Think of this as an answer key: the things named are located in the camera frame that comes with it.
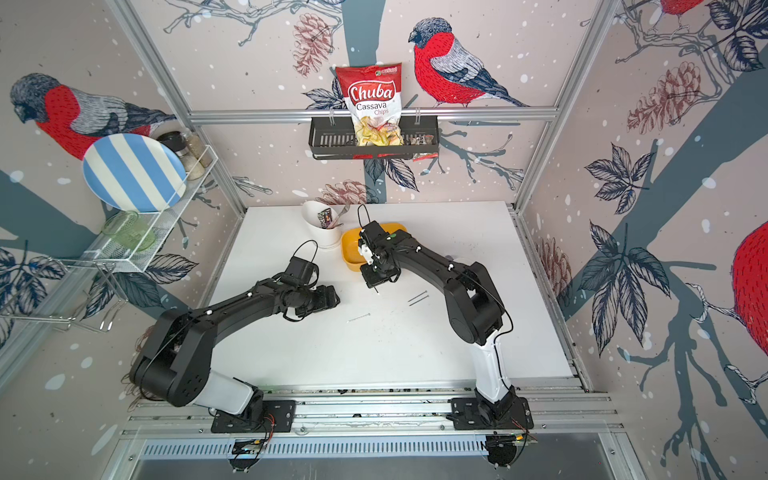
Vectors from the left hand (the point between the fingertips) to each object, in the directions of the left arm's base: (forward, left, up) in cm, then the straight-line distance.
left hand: (335, 296), depth 90 cm
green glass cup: (+1, +43, +31) cm, 53 cm away
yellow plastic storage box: (+18, -3, -3) cm, 18 cm away
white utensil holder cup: (+22, +6, +2) cm, 22 cm away
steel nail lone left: (-5, -7, -4) cm, 10 cm away
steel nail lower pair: (+1, -27, -5) cm, 27 cm away
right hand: (+5, -11, +3) cm, 12 cm away
